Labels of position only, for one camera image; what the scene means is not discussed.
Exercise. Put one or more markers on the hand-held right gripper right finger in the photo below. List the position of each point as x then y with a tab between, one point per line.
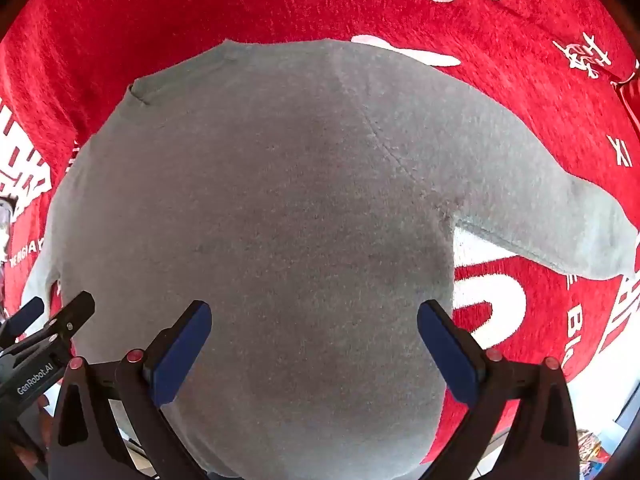
450	355

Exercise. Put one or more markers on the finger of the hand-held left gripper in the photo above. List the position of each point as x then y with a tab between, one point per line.
25	316
75	312

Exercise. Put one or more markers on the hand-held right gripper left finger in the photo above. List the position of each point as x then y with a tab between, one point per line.
182	355

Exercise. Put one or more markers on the grey towel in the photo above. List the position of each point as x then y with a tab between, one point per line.
275	210

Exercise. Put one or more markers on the white bed sheet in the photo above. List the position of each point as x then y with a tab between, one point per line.
600	390

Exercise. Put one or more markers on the colourful packet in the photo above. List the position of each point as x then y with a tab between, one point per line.
592	447

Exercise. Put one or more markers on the red printed blanket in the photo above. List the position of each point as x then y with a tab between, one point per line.
300	0

